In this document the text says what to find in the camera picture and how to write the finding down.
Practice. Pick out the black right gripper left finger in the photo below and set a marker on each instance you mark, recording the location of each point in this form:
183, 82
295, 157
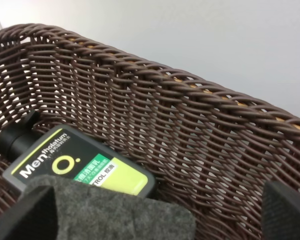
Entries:
33, 217

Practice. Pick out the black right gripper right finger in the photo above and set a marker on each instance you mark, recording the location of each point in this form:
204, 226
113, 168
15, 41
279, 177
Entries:
280, 212

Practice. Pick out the grey felt board eraser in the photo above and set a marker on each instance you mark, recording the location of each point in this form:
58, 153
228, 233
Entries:
88, 212

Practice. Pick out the dark brown wicker basket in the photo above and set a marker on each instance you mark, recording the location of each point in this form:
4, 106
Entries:
211, 149

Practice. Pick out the dark green cleanser bottle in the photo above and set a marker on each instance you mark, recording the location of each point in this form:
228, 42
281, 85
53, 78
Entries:
68, 153

